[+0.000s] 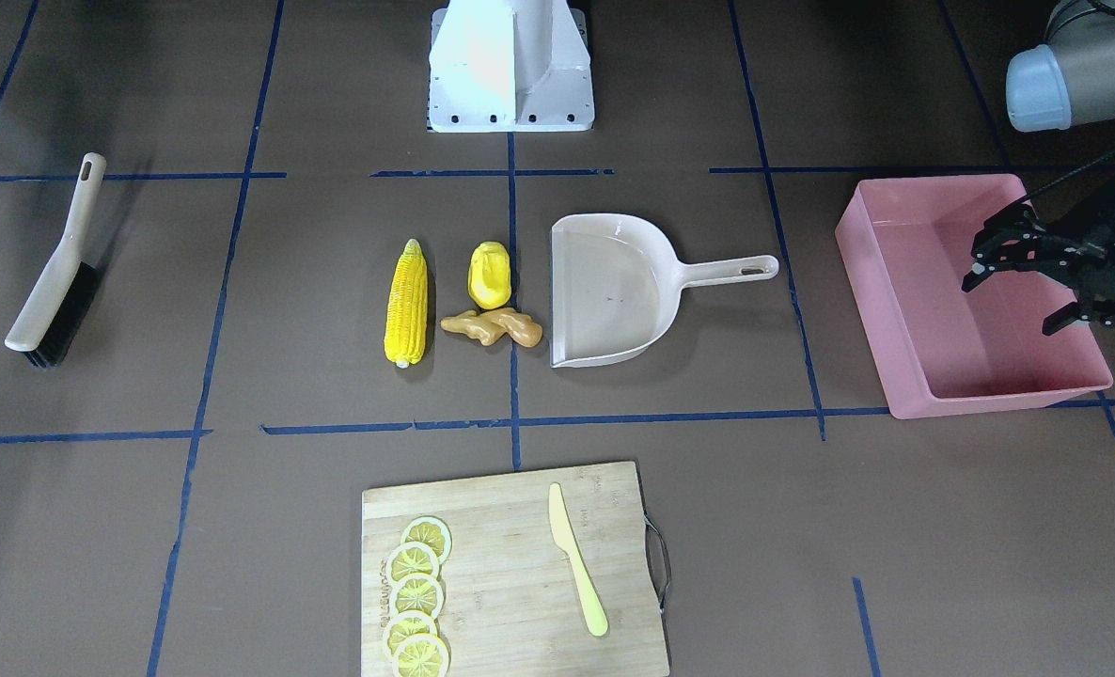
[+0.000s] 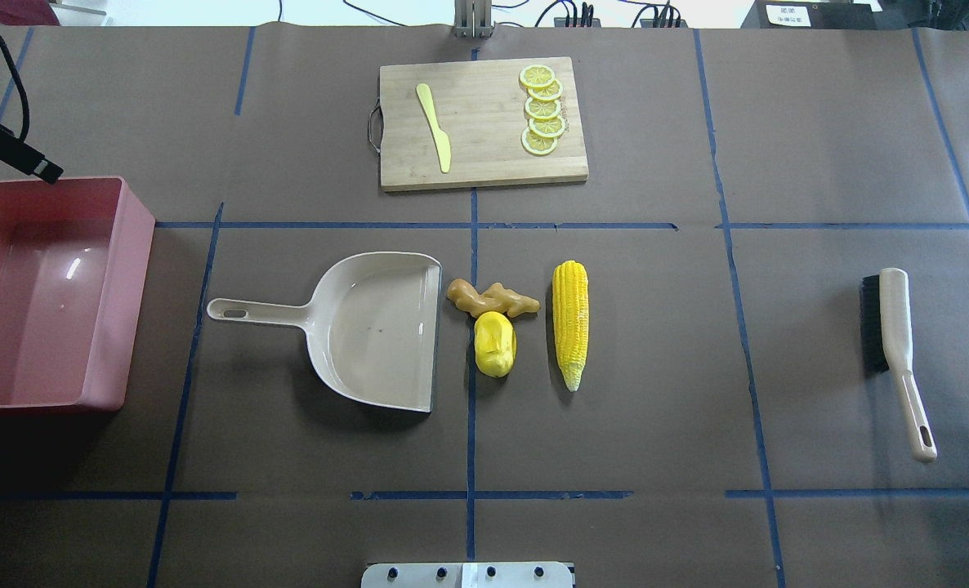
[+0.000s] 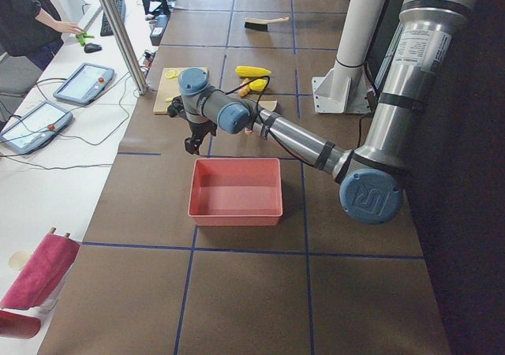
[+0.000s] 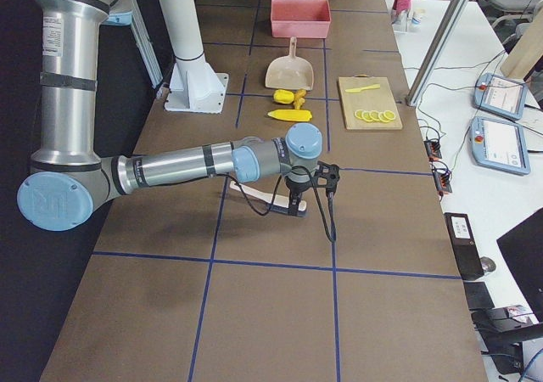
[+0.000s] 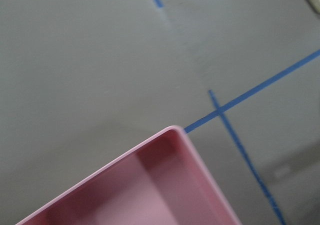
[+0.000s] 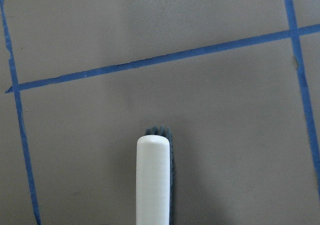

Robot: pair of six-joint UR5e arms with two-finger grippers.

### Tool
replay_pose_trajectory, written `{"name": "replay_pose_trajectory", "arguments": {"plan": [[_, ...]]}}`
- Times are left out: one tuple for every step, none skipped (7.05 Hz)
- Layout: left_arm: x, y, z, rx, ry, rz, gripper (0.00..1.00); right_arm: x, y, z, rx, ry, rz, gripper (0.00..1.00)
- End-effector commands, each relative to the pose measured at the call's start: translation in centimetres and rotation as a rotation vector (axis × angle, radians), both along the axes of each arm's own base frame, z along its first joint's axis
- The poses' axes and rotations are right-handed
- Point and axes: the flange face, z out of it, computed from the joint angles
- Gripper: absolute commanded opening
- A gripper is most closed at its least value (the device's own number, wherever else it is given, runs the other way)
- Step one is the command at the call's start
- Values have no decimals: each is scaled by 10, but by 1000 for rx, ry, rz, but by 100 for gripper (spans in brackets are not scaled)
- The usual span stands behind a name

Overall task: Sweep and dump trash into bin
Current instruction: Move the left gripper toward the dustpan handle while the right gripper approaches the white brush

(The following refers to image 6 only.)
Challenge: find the black bristle hand brush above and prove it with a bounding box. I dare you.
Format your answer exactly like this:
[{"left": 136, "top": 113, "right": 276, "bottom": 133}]
[{"left": 135, "top": 126, "right": 174, "bottom": 225}]

